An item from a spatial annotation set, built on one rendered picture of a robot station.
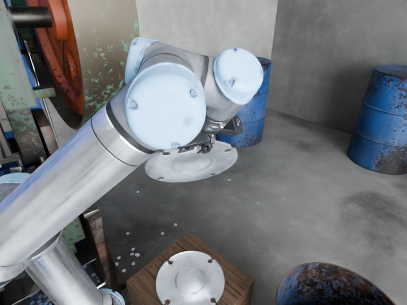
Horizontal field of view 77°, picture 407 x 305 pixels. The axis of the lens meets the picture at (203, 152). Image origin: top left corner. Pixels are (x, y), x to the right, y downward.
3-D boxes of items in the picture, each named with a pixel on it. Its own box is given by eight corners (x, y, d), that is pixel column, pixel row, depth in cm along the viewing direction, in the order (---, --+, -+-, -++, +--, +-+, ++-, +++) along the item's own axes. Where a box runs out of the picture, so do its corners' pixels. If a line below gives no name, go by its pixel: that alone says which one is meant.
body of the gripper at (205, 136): (168, 124, 60) (179, 100, 49) (202, 119, 63) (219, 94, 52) (177, 155, 58) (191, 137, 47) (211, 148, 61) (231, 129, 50)
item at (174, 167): (251, 161, 86) (251, 159, 86) (208, 130, 62) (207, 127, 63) (182, 187, 98) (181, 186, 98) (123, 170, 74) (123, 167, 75)
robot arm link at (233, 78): (215, 34, 36) (269, 51, 38) (194, 78, 46) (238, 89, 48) (210, 81, 33) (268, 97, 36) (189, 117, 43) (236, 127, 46)
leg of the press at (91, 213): (137, 300, 137) (105, 154, 92) (116, 314, 131) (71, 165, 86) (80, 210, 198) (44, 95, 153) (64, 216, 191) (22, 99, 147)
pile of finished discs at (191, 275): (238, 278, 110) (238, 277, 110) (190, 333, 91) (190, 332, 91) (190, 242, 127) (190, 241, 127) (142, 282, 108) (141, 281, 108)
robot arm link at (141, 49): (125, 38, 29) (216, 64, 32) (135, 30, 39) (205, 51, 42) (117, 103, 33) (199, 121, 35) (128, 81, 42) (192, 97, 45)
